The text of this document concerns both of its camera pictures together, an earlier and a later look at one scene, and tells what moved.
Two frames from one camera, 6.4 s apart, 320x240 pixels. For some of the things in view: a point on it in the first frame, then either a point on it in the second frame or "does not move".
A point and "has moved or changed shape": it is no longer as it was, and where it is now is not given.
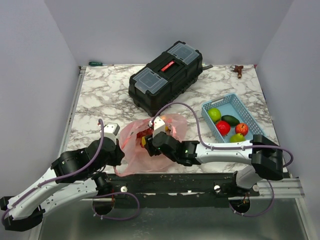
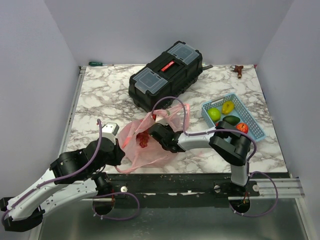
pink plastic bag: x=138 y=159 has moved or changed shape
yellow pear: x=143 y=141 to x=227 y=107
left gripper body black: x=114 y=160 does not move
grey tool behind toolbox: x=207 y=67 does not move
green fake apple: x=215 y=114 does not move
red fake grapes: x=146 y=132 does not move
